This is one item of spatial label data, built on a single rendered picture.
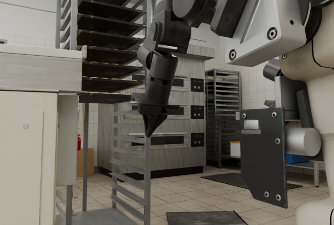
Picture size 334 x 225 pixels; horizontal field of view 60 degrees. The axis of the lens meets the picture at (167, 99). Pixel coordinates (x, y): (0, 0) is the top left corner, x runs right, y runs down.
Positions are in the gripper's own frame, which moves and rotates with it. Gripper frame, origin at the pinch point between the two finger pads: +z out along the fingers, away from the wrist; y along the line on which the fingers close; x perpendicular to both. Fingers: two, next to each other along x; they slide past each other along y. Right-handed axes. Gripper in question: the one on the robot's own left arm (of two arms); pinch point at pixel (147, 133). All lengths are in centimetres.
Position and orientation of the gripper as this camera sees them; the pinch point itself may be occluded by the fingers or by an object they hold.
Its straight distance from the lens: 70.9
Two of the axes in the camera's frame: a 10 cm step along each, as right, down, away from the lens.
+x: 4.2, 3.9, -8.2
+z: -2.3, 9.2, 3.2
